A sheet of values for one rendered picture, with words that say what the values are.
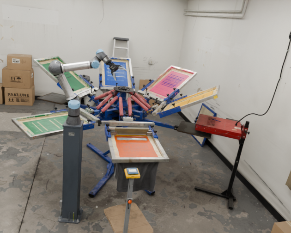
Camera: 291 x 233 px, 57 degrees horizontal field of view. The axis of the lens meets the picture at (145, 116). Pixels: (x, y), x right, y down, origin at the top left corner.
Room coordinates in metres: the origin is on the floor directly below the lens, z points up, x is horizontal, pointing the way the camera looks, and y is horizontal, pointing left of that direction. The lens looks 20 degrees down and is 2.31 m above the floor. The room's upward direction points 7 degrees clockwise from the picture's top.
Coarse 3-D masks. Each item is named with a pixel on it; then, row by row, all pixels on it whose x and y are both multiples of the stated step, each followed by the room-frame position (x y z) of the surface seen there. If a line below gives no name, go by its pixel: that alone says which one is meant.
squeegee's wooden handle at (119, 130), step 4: (116, 128) 2.88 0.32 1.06; (120, 128) 2.89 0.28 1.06; (124, 128) 2.91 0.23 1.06; (128, 128) 2.92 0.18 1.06; (132, 128) 2.94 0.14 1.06; (136, 128) 2.95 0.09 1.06; (140, 128) 2.97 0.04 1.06; (120, 132) 2.88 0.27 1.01; (124, 132) 2.90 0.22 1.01; (128, 132) 2.91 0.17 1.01; (132, 132) 2.92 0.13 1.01; (136, 132) 2.93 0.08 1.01; (140, 132) 2.95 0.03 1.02; (144, 132) 2.96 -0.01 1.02
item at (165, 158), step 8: (112, 128) 3.02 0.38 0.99; (144, 128) 3.15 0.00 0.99; (152, 136) 2.95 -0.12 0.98; (112, 144) 2.59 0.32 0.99; (160, 144) 2.74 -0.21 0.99; (112, 152) 2.42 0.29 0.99; (160, 152) 2.60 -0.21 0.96; (112, 160) 2.28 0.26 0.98; (120, 160) 2.30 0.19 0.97; (128, 160) 2.32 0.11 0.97; (136, 160) 2.34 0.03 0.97; (144, 160) 2.36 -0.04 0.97; (152, 160) 2.39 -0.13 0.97; (160, 160) 2.41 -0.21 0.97; (168, 160) 2.43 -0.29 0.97
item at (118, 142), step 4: (116, 136) 2.87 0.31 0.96; (120, 136) 2.89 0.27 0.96; (124, 136) 2.90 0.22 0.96; (128, 136) 2.92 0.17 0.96; (116, 140) 2.78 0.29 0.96; (120, 140) 2.79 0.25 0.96; (124, 140) 2.80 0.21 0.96; (132, 140) 2.83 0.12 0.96; (116, 144) 2.67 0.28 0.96; (120, 144) 2.68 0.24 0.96; (120, 148) 2.59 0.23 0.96; (120, 152) 2.50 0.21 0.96; (124, 152) 2.51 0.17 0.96; (128, 152) 2.53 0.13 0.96; (132, 152) 2.54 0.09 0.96; (136, 152) 2.55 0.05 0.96; (120, 156) 2.42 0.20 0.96; (124, 156) 2.43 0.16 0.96; (128, 156) 2.44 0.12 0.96; (132, 156) 2.45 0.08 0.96; (136, 156) 2.46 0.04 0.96
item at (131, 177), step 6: (126, 174) 2.11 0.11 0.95; (132, 174) 2.12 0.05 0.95; (138, 174) 2.13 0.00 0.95; (132, 180) 2.14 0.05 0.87; (132, 186) 2.14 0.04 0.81; (132, 192) 2.14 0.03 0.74; (132, 198) 2.14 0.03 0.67; (126, 204) 2.16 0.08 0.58; (126, 210) 2.13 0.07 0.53; (126, 216) 2.14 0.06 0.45; (126, 222) 2.14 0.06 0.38; (126, 228) 2.14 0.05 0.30
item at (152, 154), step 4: (132, 136) 2.93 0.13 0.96; (136, 136) 2.95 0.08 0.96; (140, 136) 2.96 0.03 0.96; (144, 136) 2.98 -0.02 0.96; (140, 140) 2.86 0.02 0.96; (148, 140) 2.89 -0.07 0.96; (148, 144) 2.77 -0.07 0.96; (152, 148) 2.68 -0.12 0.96; (140, 152) 2.56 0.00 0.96; (144, 152) 2.57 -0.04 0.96; (148, 152) 2.58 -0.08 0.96; (152, 152) 2.60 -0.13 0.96; (140, 156) 2.47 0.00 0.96; (144, 156) 2.48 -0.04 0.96; (148, 156) 2.49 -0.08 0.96; (152, 156) 2.50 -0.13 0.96; (156, 156) 2.51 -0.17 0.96
